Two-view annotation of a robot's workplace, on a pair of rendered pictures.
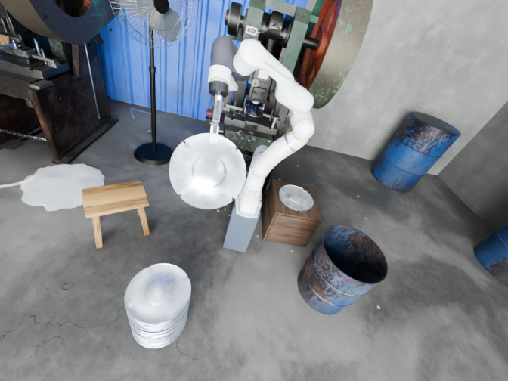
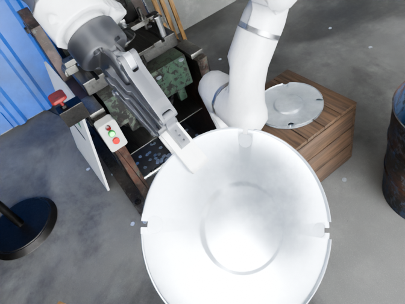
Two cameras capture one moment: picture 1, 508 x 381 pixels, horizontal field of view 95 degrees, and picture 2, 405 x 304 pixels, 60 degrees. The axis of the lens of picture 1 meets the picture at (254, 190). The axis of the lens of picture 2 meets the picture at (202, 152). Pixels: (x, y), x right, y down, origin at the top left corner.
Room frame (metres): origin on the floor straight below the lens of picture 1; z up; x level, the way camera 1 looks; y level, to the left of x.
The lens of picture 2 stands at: (0.44, 0.24, 1.39)
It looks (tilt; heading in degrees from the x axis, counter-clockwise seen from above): 45 degrees down; 352
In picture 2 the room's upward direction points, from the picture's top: 20 degrees counter-clockwise
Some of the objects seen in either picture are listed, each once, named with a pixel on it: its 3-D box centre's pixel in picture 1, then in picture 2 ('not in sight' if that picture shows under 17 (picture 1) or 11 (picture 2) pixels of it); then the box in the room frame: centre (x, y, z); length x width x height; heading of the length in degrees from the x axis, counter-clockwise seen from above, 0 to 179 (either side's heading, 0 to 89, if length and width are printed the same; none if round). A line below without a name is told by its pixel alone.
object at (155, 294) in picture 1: (159, 291); not in sight; (0.48, 0.28, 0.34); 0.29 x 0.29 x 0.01
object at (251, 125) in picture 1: (252, 123); (131, 57); (1.77, 0.18, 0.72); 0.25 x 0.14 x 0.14; 11
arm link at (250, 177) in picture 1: (258, 166); (228, 113); (1.21, 0.02, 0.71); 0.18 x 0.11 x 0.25; 6
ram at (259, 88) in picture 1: (262, 76); not in sight; (1.90, 0.21, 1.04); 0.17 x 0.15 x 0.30; 11
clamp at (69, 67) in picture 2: (233, 105); (76, 54); (1.91, 0.39, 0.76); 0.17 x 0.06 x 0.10; 101
